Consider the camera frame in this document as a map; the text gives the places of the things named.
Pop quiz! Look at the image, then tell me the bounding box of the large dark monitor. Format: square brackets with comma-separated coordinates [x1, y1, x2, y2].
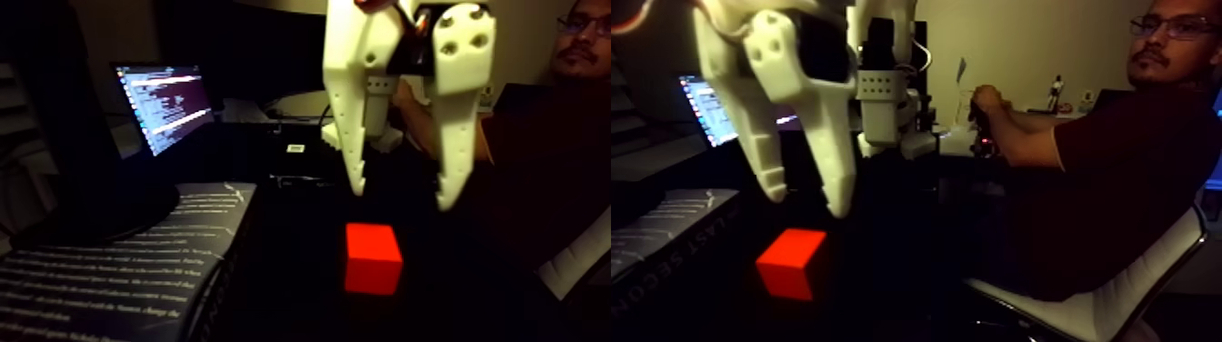
[157, 0, 326, 105]

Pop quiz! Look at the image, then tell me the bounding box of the white chair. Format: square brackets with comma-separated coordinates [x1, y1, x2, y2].
[536, 205, 612, 302]

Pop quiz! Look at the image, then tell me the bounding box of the black monitor on round stand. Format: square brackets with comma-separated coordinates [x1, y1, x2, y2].
[0, 0, 183, 247]

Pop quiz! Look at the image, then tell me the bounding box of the laptop with lit screen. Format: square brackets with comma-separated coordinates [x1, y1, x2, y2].
[112, 62, 216, 157]

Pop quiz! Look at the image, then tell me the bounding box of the black bar with white lettering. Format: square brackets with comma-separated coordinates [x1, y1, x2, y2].
[270, 174, 386, 190]

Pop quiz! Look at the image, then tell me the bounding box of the person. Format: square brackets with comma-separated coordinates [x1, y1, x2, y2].
[477, 0, 612, 278]

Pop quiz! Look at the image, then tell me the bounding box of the black leader arm handle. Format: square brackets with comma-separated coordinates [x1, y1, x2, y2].
[969, 90, 1000, 160]

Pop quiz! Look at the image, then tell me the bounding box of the red cube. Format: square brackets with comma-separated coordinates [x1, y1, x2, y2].
[344, 222, 405, 297]

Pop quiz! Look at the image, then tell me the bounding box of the dark book with white print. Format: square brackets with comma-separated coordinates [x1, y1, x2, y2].
[0, 181, 259, 342]

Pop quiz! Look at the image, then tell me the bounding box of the person's hand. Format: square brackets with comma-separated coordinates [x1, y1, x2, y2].
[396, 80, 432, 122]

